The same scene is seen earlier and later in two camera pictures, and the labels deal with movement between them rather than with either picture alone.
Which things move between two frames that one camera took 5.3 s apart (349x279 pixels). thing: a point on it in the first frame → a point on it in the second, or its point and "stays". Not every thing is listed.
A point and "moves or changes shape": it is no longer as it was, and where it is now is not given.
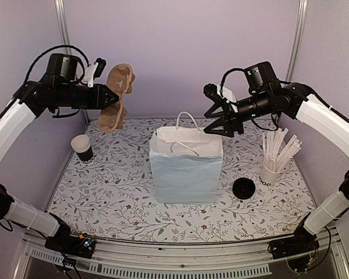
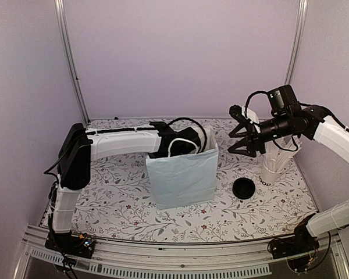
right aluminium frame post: [301, 15] stays
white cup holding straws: [269, 178] stays
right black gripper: [224, 121] → [250, 135]
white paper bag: [186, 163] moves or changes shape
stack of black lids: [244, 188] stays
